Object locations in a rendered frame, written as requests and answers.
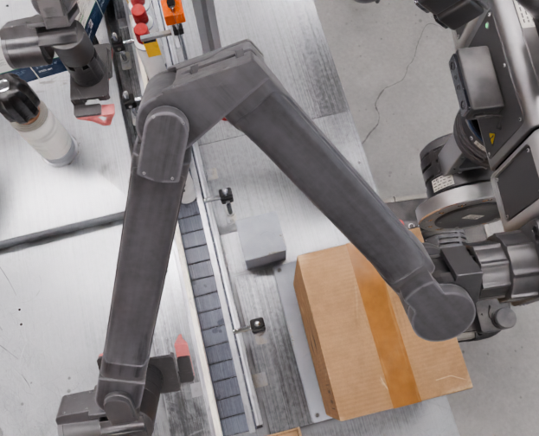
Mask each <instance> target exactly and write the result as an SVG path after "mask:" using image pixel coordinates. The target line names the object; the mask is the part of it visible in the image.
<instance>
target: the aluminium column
mask: <svg viewBox="0 0 539 436"><path fill-rule="evenodd" d="M191 2H192V5H193V10H194V13H195V18H196V25H197V29H198V33H199V37H200V41H201V45H202V52H203V53H204V54H206V53H208V52H211V51H214V50H216V49H218V48H221V40H220V34H219V29H218V23H217V18H216V13H215V2H214V0H191Z"/></svg>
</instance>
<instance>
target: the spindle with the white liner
mask: <svg viewBox="0 0 539 436"><path fill-rule="evenodd" d="M0 114H1V115H2V116H3V117H4V118H5V119H6V120H8V121H9V122H10V124H11V126H12V127H13V128H14V129H15V130H16V131H17V132H18V133H19V134H20V135H21V136H22V137H23V138H24V139H25V140H26V141H27V142H28V143H29V144H30V145H31V146H32V147H33V148H34V149H35V150H36V151H37V152H38V153H39V155H40V156H41V157H42V158H43V159H44V161H45V162H46V163H47V164H50V165H52V166H63V165H66V164H68V163H70V162H71V161H72V160H73V159H74V158H75V156H76V154H77V150H78V145H77V143H76V141H75V139H74V138H73V137H72V136H71V135H70V134H69V132H68V131H66V129H65V128H64V127H63V126H62V125H61V123H60V121H59V120H58V119H57V118H56V117H55V116H54V114H53V113H52V112H51V111H50V110H49V109H48V107H47V106H46V104H45V103H44V102H43V101H42V100H40V99H39V97H38V96H37V94H36V93H35V92H34V90H33V89H32V88H31V87H30V85H29V84H28V83H27V82H26V81H25V80H22V79H21V78H20V77H19V76H18V75H16V74H12V73H6V74H0Z"/></svg>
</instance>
